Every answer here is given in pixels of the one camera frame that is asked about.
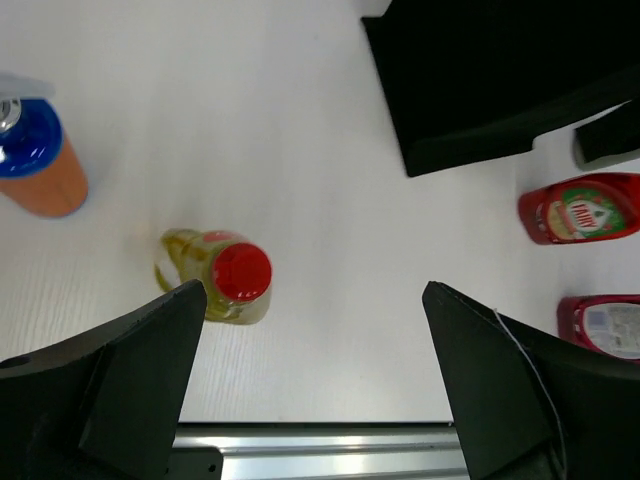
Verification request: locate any orange bottle blue cap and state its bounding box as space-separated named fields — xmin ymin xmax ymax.
xmin=1 ymin=72 xmax=89 ymax=218

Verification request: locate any black canvas bag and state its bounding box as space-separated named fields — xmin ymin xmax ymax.
xmin=363 ymin=1 xmax=639 ymax=177

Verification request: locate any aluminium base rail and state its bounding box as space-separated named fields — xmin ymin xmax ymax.
xmin=171 ymin=422 xmax=469 ymax=479

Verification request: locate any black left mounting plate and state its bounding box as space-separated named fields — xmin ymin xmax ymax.
xmin=163 ymin=447 xmax=224 ymax=480

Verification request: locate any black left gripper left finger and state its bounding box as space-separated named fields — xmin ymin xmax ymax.
xmin=1 ymin=280 xmax=207 ymax=479

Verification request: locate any yellow soap bottle red cap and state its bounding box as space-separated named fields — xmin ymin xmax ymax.
xmin=154 ymin=229 xmax=273 ymax=325

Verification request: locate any dark red soap bottle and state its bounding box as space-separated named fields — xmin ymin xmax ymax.
xmin=556 ymin=294 xmax=639 ymax=363

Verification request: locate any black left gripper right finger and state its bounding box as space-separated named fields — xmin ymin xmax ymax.
xmin=422 ymin=281 xmax=639 ymax=479

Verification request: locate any black object at right edge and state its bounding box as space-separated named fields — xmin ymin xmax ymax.
xmin=572 ymin=99 xmax=639 ymax=171

